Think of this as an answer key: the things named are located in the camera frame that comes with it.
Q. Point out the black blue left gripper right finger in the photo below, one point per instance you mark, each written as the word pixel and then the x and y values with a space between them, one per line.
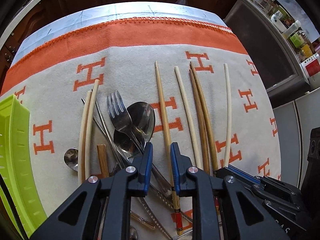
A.
pixel 222 208

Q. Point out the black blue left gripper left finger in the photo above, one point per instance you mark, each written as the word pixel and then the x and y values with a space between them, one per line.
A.
pixel 100 206

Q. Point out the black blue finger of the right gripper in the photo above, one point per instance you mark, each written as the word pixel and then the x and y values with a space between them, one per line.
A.
pixel 240 175

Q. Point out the dark brown wooden chopstick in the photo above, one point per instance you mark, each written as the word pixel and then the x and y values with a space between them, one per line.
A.
pixel 206 116
pixel 202 128

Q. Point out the light bamboo chopstick red end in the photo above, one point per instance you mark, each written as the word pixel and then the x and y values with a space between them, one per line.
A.
pixel 167 141

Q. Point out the pale bamboo chopstick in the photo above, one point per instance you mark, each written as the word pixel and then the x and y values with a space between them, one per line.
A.
pixel 82 137
pixel 90 109

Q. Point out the stainless steel fork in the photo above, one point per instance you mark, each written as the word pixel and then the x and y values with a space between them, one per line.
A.
pixel 120 117

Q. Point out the cream white chopstick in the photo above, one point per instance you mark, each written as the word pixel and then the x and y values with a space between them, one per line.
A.
pixel 196 151
pixel 229 116

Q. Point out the small stainless steel spoon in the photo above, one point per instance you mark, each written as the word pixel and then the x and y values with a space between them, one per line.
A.
pixel 71 158

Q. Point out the brown square wooden chopstick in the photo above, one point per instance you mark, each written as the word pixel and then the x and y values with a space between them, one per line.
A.
pixel 102 156

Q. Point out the stainless steel metal chopstick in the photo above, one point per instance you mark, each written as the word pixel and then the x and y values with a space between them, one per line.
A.
pixel 120 158

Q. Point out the lime green plastic tray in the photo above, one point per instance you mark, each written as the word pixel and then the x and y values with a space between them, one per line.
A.
pixel 16 168

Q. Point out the large stainless steel spoon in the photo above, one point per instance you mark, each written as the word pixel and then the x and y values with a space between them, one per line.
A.
pixel 143 121

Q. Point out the orange beige H-pattern blanket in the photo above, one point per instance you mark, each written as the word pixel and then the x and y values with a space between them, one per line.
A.
pixel 52 82

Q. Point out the red white box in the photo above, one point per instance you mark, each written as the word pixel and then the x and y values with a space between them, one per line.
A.
pixel 311 69

